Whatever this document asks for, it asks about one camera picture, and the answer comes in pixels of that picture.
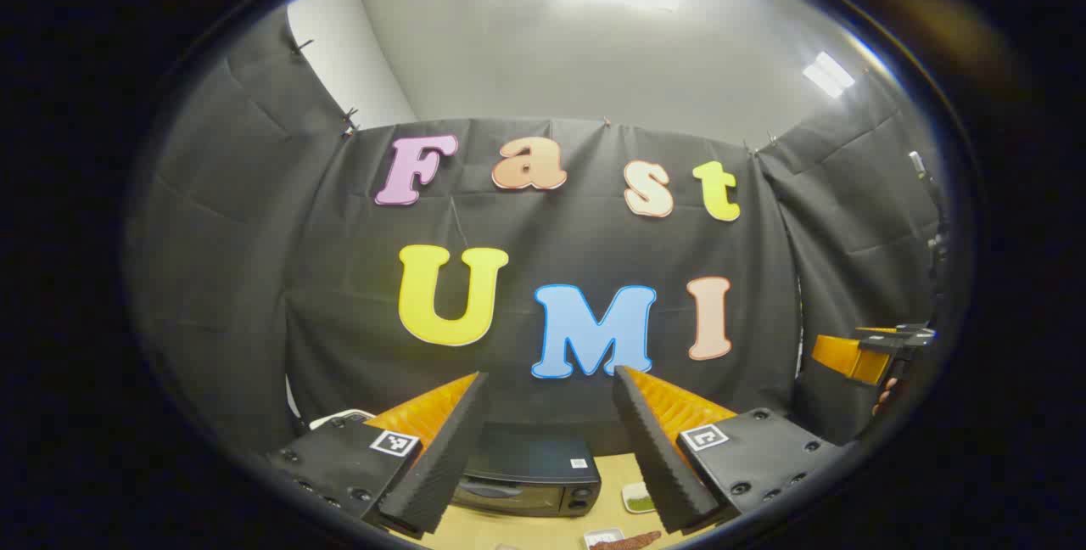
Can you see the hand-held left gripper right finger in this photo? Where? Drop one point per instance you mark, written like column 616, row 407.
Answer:
column 657, row 457

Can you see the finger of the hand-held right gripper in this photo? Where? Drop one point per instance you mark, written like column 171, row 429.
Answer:
column 844, row 357

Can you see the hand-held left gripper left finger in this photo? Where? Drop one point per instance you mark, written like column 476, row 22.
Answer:
column 441, row 457

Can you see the black electric oven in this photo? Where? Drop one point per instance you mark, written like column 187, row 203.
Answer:
column 526, row 474

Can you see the red-brown meat piece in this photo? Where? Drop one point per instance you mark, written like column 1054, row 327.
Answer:
column 632, row 541

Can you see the white divided bean tray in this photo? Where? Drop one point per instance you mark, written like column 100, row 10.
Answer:
column 638, row 499

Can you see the white ribbed plate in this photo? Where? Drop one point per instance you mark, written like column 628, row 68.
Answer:
column 601, row 536

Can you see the white toaster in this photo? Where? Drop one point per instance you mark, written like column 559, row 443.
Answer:
column 339, row 418

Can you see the black backdrop cloth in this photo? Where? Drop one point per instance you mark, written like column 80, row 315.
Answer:
column 551, row 236

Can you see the small ceiling light panel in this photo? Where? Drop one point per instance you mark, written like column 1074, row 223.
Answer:
column 829, row 75

